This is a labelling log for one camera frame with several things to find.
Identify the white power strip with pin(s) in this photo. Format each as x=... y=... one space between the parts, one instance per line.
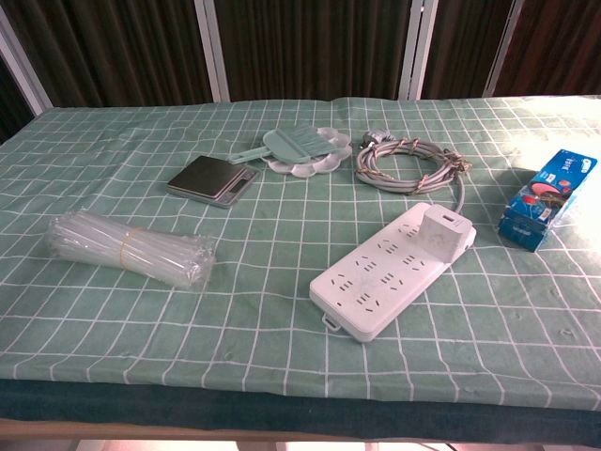
x=375 y=286

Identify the white charger adapter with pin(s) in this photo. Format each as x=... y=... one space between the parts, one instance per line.
x=441 y=233

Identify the white flower-shaped paint palette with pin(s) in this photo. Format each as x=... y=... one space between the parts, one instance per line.
x=324 y=162

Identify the mint green brush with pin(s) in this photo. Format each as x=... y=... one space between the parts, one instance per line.
x=291 y=143

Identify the silver digital pocket scale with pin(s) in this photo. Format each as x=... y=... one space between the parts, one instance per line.
x=211 y=181

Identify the bundle of clear glue sticks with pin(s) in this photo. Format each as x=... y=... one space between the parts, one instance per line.
x=131 y=246

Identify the green checkered tablecloth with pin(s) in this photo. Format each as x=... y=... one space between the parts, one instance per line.
x=141 y=329

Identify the blue snack box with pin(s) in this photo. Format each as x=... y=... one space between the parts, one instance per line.
x=544 y=202

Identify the white folding screen frame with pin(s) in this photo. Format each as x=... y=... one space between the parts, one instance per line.
x=216 y=51

